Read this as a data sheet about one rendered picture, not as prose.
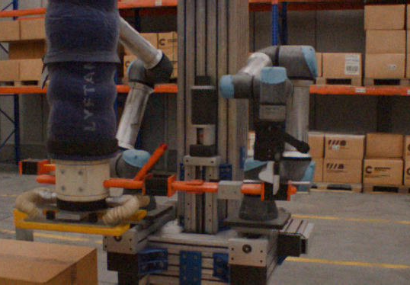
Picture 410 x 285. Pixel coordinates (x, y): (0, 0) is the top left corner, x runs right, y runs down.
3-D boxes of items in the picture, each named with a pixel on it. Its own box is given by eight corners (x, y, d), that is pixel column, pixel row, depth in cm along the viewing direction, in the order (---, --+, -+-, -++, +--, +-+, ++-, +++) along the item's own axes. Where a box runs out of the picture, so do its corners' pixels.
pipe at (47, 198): (17, 215, 168) (16, 196, 167) (51, 200, 192) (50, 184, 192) (122, 222, 161) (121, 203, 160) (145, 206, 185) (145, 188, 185)
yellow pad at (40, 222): (14, 228, 166) (13, 212, 166) (29, 221, 176) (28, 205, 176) (120, 236, 159) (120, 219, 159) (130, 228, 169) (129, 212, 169)
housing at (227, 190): (216, 199, 164) (217, 184, 163) (220, 194, 171) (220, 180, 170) (241, 200, 163) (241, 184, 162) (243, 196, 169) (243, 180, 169)
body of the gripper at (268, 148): (255, 159, 168) (256, 119, 167) (283, 160, 167) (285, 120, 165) (253, 162, 161) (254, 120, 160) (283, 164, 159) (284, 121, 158)
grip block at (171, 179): (142, 196, 167) (142, 177, 166) (150, 190, 176) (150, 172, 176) (169, 198, 165) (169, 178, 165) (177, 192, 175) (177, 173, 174)
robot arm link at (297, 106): (277, 189, 216) (280, 47, 213) (315, 191, 211) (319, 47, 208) (271, 193, 204) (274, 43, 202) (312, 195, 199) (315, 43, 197)
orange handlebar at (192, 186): (4, 184, 178) (3, 173, 178) (44, 171, 208) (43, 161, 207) (296, 198, 159) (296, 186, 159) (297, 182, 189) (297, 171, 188)
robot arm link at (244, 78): (251, 43, 214) (216, 72, 171) (280, 43, 211) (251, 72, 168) (253, 72, 218) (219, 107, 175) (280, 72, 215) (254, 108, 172)
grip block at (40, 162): (19, 174, 204) (19, 161, 203) (30, 171, 212) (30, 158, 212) (40, 175, 202) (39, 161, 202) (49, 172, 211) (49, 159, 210)
